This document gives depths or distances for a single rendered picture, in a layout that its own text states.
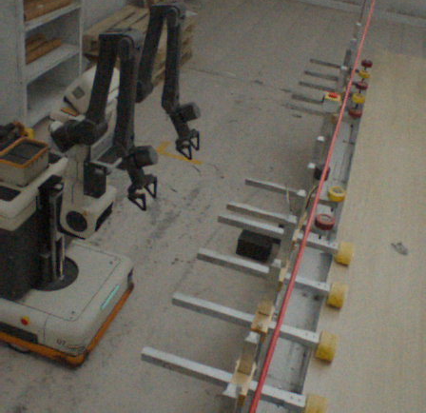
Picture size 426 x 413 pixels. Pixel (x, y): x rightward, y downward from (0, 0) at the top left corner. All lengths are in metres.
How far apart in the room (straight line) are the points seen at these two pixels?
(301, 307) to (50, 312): 1.13
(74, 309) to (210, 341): 0.74
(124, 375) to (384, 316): 1.33
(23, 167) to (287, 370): 1.35
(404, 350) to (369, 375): 0.18
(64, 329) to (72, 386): 0.29
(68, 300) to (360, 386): 1.50
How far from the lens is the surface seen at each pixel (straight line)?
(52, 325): 2.73
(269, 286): 1.76
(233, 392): 1.35
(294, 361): 2.21
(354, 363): 1.88
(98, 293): 2.86
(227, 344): 3.07
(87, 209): 2.49
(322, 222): 2.43
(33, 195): 2.61
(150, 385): 2.85
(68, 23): 5.16
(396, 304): 2.15
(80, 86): 2.25
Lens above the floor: 2.21
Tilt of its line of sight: 32 degrees down
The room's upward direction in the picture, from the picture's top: 8 degrees clockwise
